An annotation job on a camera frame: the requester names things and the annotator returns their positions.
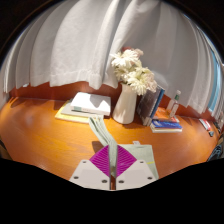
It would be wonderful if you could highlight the white book under blue book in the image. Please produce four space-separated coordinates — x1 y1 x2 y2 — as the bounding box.
149 126 184 134

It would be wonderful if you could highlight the red and white packet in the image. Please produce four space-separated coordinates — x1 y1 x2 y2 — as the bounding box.
198 118 212 132

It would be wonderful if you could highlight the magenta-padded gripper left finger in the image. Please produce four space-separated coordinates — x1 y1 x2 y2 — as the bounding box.
68 144 112 191

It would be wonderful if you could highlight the grey-green flat book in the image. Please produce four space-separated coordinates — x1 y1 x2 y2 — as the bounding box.
60 99 105 118

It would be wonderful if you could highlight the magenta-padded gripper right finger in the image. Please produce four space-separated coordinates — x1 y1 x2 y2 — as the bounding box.
115 144 159 191

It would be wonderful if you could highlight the white ceramic vase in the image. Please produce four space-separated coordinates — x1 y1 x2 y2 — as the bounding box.
112 83 138 125

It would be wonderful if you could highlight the clear plastic bottle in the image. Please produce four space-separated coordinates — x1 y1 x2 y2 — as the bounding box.
166 89 182 118

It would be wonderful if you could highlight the light green towel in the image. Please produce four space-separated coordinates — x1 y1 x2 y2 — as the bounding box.
88 115 160 181

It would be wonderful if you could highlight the window pane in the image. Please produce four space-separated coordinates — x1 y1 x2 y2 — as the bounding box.
208 49 223 113

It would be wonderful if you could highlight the orange flat book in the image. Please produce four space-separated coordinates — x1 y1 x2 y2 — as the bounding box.
153 107 180 123

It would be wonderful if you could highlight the upright blue book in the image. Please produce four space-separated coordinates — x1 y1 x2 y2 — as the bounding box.
148 85 166 119

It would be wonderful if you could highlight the thick white book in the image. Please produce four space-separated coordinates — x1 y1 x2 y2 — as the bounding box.
70 91 112 117

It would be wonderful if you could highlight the blue flat book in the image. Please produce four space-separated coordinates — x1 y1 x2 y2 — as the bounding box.
150 119 183 130

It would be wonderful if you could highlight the black garment on chair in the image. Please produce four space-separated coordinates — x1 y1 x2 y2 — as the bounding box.
206 134 224 163

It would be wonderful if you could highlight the white flower bouquet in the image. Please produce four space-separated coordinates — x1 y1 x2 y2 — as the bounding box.
109 47 158 96

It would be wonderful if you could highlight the upright dark grey book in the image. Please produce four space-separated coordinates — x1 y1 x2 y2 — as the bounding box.
136 87 163 127

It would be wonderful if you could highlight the yellow flat book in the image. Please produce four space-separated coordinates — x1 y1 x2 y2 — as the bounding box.
54 105 101 124

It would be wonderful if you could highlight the white curtain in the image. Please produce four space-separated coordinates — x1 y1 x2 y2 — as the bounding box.
0 0 224 116

